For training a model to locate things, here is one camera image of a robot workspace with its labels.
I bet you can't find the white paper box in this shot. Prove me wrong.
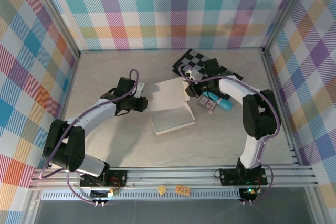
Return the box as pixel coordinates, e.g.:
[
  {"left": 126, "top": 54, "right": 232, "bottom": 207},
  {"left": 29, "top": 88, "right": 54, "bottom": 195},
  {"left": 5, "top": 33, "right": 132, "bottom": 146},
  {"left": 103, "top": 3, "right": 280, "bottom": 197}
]
[{"left": 148, "top": 77, "right": 196, "bottom": 136}]

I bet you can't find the playing card pack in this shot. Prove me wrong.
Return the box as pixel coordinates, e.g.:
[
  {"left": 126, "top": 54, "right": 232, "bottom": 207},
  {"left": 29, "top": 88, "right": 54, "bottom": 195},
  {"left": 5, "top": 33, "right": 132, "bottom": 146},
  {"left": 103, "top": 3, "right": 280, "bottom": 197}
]
[{"left": 197, "top": 95, "right": 218, "bottom": 114}]

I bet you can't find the blue pen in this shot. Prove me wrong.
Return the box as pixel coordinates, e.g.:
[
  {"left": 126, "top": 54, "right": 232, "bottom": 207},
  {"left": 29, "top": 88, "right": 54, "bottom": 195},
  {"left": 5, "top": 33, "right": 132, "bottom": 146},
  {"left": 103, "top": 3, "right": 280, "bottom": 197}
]
[{"left": 202, "top": 91, "right": 233, "bottom": 111}]

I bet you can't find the black grey folding chessboard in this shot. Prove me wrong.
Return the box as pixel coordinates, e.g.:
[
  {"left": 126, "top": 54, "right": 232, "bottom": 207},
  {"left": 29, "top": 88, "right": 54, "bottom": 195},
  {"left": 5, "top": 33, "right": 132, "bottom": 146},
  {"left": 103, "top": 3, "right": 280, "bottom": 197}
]
[{"left": 172, "top": 48, "right": 244, "bottom": 80}]

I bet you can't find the orange printed tag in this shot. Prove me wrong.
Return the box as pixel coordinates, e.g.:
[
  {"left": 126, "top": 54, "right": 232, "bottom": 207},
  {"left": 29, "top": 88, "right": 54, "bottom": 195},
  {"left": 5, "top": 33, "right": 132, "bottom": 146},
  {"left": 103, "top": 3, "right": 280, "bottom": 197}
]
[{"left": 175, "top": 185, "right": 191, "bottom": 195}]

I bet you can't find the left black control board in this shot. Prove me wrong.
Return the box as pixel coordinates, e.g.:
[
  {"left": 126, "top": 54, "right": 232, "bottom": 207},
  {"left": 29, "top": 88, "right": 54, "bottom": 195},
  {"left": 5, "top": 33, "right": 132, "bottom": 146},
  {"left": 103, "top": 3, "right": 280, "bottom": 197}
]
[{"left": 90, "top": 189, "right": 118, "bottom": 200}]

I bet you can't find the black control board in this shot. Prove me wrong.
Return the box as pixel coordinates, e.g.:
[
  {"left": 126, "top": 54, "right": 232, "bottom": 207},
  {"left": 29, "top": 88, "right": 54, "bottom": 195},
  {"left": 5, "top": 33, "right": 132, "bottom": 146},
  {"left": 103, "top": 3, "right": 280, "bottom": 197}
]
[
  {"left": 90, "top": 189, "right": 118, "bottom": 200},
  {"left": 239, "top": 187, "right": 259, "bottom": 201}
]

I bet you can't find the right black control board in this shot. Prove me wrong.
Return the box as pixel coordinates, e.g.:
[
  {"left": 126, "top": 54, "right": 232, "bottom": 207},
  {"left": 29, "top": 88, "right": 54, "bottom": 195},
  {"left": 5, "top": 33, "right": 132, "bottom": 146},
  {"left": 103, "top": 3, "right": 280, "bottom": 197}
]
[{"left": 239, "top": 187, "right": 259, "bottom": 201}]

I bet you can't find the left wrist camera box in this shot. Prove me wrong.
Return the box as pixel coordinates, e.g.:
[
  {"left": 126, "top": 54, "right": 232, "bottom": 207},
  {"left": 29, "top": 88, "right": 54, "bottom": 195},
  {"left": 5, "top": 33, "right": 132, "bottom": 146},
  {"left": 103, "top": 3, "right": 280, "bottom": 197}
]
[{"left": 135, "top": 82, "right": 148, "bottom": 96}]

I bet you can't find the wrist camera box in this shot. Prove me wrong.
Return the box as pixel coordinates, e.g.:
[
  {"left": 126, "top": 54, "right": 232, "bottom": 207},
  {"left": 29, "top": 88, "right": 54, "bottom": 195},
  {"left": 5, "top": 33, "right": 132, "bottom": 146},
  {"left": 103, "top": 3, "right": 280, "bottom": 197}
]
[
  {"left": 135, "top": 82, "right": 148, "bottom": 96},
  {"left": 183, "top": 68, "right": 196, "bottom": 80}
]

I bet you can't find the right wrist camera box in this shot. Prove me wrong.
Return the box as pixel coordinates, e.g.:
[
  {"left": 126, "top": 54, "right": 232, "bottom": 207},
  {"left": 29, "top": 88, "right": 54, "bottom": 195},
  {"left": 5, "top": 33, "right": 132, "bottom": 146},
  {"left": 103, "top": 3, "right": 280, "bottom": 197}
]
[{"left": 183, "top": 68, "right": 196, "bottom": 80}]

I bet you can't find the aluminium side rail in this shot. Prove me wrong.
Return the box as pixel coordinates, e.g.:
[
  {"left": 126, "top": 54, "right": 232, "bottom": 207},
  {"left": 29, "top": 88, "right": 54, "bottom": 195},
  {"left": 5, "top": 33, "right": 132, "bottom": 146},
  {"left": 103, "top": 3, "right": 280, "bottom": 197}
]
[
  {"left": 261, "top": 49, "right": 301, "bottom": 166},
  {"left": 48, "top": 53, "right": 81, "bottom": 168}
]

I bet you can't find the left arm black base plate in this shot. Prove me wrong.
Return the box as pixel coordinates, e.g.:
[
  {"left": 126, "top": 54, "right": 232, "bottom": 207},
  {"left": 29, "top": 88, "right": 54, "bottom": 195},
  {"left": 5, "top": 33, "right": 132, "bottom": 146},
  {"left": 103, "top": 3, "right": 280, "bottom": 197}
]
[{"left": 80, "top": 169, "right": 128, "bottom": 188}]

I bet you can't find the aluminium mounting rail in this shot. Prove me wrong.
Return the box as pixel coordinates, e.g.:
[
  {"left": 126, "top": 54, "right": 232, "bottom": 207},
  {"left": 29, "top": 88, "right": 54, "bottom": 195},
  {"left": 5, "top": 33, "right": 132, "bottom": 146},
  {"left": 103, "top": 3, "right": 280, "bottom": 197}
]
[{"left": 28, "top": 165, "right": 320, "bottom": 190}]

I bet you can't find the red wire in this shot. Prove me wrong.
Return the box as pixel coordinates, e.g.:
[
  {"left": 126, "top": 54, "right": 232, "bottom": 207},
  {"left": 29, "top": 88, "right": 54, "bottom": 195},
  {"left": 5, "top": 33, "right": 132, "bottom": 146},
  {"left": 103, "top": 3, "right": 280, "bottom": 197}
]
[{"left": 110, "top": 176, "right": 124, "bottom": 190}]

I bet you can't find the grey slotted cable duct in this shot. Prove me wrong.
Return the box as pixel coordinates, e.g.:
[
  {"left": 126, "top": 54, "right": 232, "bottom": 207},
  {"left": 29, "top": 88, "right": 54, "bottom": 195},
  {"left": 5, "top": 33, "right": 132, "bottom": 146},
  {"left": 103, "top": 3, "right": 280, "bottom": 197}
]
[{"left": 41, "top": 191, "right": 242, "bottom": 201}]

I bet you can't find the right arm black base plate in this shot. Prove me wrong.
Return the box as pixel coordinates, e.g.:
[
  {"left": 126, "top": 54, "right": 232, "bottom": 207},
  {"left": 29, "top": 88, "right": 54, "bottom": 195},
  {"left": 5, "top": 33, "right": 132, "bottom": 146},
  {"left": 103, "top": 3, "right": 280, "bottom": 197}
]
[{"left": 219, "top": 167, "right": 268, "bottom": 186}]

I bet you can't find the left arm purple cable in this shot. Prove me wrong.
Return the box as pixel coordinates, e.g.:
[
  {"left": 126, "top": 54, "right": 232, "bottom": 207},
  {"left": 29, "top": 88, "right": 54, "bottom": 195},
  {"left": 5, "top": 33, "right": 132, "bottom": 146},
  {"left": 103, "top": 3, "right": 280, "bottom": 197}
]
[{"left": 38, "top": 69, "right": 140, "bottom": 206}]

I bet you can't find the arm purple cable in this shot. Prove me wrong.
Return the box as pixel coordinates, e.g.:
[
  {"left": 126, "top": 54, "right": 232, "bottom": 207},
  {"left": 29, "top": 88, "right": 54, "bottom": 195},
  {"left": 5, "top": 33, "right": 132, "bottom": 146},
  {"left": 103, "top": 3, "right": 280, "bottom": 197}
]
[
  {"left": 178, "top": 63, "right": 281, "bottom": 205},
  {"left": 38, "top": 69, "right": 140, "bottom": 206}
]

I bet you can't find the aluminium frame post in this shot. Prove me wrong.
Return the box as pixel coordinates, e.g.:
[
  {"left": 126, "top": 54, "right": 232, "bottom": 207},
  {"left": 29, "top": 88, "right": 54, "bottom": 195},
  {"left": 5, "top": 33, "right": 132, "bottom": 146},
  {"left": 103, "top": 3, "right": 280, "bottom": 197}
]
[
  {"left": 261, "top": 0, "right": 317, "bottom": 56},
  {"left": 25, "top": 0, "right": 81, "bottom": 59}
]

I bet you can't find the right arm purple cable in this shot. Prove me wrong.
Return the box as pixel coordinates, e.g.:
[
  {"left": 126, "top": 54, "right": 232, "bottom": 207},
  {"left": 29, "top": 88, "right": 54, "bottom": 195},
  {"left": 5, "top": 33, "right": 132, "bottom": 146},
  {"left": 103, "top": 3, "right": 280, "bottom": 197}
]
[{"left": 178, "top": 63, "right": 281, "bottom": 205}]

